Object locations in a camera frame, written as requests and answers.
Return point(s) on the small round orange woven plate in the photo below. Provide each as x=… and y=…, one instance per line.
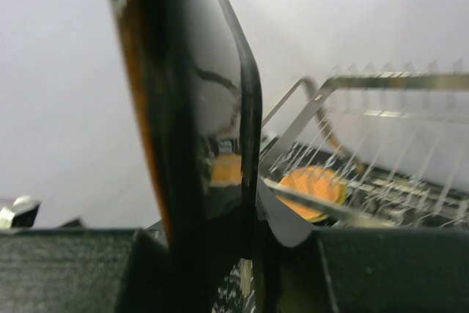
x=313, y=181

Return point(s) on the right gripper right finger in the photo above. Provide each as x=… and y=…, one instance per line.
x=302, y=268

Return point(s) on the steel two-tier dish rack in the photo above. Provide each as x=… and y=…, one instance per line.
x=397, y=139

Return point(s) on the green-rimmed woven bamboo plate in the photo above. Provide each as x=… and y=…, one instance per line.
x=326, y=220

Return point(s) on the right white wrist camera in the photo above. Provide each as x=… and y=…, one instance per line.
x=20, y=212

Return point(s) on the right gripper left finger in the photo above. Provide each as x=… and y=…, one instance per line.
x=82, y=270

